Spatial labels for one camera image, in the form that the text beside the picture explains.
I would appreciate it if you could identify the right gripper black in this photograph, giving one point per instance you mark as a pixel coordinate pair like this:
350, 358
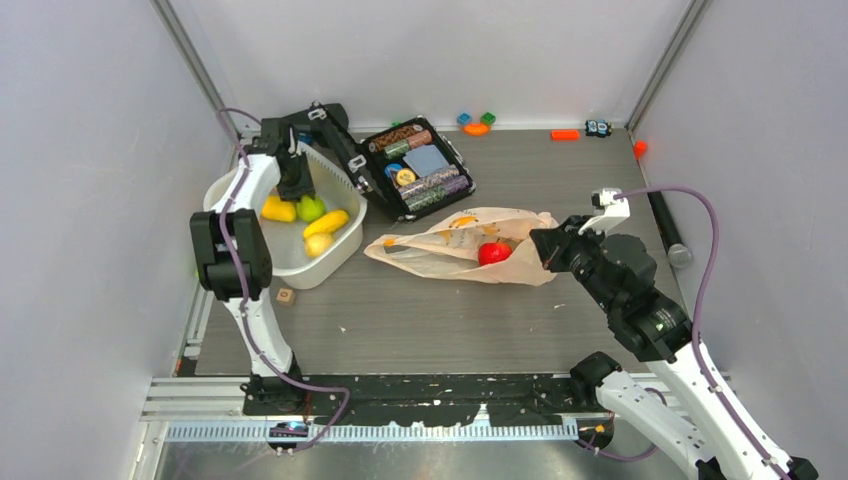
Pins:
553, 242

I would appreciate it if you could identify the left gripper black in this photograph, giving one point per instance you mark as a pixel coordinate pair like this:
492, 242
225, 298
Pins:
304, 187

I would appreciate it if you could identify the green fake pear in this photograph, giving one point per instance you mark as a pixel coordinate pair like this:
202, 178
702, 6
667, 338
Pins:
309, 208

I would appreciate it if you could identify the translucent plastic bag banana print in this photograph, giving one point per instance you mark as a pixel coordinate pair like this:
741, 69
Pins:
449, 250

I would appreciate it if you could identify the red fake apple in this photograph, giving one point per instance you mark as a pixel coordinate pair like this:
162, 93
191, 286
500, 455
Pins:
494, 252

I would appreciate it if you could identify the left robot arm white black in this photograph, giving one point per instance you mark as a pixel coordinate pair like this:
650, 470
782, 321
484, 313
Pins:
234, 262

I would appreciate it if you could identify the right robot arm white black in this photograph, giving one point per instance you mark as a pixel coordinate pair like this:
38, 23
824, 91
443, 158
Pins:
715, 437

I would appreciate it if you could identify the yellow fake mango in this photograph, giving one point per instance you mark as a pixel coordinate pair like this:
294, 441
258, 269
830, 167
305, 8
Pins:
278, 210

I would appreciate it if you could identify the yellow fake banana piece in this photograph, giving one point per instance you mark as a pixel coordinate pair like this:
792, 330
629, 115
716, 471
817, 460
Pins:
328, 223

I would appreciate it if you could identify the white plastic basin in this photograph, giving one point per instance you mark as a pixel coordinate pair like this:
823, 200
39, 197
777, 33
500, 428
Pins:
290, 262

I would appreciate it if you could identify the orange block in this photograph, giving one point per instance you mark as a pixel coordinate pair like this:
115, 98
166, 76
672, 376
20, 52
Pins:
563, 135

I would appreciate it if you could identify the black poker chip case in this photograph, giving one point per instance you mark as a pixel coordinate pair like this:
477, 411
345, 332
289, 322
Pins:
408, 171

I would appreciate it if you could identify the black microphone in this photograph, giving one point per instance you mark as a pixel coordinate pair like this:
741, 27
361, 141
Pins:
678, 254

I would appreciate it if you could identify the small wooden cube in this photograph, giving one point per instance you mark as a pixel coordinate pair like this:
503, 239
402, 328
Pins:
285, 296

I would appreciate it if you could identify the small toy car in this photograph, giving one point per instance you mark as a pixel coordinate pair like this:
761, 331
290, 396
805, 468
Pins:
598, 128

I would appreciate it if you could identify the orange corner piece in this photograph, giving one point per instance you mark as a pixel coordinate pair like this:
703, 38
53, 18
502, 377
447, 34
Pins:
639, 149

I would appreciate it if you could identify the green toy cube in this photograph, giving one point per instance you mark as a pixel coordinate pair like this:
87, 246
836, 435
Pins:
488, 119

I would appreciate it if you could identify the blue toy cube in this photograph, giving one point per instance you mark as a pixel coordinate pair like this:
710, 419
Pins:
464, 119

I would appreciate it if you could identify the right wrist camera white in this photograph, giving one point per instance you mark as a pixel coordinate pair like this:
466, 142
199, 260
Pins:
609, 210

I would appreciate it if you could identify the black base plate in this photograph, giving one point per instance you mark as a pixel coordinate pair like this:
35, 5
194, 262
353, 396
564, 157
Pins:
432, 400

